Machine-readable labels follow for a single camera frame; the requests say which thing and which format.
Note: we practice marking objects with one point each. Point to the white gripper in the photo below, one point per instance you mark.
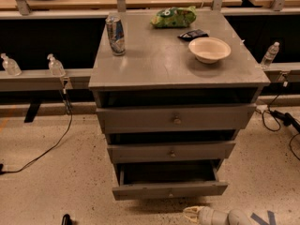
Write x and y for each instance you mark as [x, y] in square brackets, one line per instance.
[208, 217]

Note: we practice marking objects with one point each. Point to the grey bottom drawer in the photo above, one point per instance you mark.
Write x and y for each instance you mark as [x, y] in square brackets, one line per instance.
[138, 181]

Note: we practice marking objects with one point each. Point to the grey drawer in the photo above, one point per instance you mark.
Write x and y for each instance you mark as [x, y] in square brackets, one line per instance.
[169, 151]
[138, 181]
[174, 118]

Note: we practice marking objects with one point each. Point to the grey middle drawer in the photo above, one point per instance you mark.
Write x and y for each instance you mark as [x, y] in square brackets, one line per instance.
[169, 151]

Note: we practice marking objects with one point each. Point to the grey wooden drawer cabinet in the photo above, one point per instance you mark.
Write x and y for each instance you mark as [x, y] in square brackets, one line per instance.
[158, 69]

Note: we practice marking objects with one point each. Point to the grey top drawer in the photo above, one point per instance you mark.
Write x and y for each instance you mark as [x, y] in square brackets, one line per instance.
[174, 118]

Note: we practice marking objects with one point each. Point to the black object bottom edge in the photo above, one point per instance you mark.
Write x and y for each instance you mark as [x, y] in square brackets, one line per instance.
[66, 220]

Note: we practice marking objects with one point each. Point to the white bowl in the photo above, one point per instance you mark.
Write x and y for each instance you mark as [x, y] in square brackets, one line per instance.
[209, 50]

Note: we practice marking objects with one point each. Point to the clear water bottle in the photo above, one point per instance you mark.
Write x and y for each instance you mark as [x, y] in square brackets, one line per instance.
[270, 55]

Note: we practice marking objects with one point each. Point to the dark blue snack packet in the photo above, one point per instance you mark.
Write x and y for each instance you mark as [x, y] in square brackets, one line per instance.
[190, 35]

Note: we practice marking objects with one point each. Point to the green chip bag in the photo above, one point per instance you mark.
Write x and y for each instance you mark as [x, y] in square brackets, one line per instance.
[174, 17]

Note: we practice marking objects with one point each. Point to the clear pump bottle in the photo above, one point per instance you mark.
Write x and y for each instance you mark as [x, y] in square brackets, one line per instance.
[55, 66]
[10, 65]

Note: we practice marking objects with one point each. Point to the silver blue drink can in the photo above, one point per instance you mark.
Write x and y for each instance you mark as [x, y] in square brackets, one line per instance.
[115, 34]

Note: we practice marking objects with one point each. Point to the clear pump bottle far left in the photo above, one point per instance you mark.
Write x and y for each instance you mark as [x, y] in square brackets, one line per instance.
[10, 65]

